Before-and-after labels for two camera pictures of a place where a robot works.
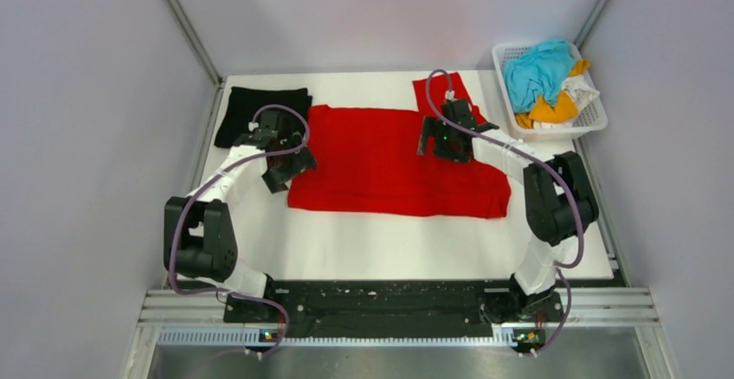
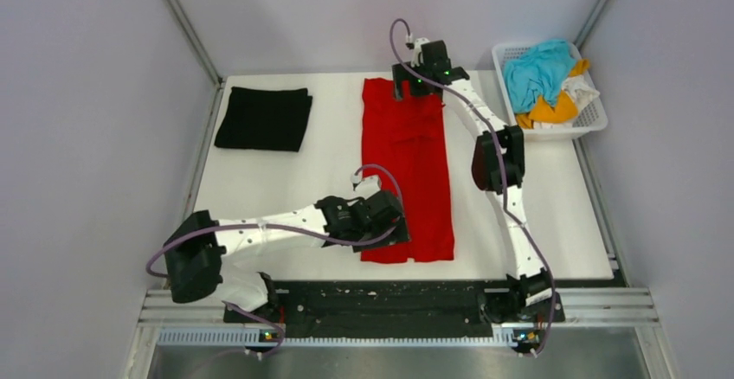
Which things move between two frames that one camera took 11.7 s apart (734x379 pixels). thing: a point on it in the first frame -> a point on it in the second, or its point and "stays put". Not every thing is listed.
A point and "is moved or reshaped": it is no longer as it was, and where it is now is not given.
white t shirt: x=581 y=91 stays put
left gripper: x=302 y=161 -> x=398 y=234
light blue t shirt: x=537 y=73 stays put
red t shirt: x=368 y=161 is moved or reshaped
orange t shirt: x=566 y=110 stays put
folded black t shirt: x=243 y=102 stays put
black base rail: x=397 y=310 stays put
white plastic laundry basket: x=548 y=93 stays put
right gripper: x=433 y=127 -> x=401 y=73
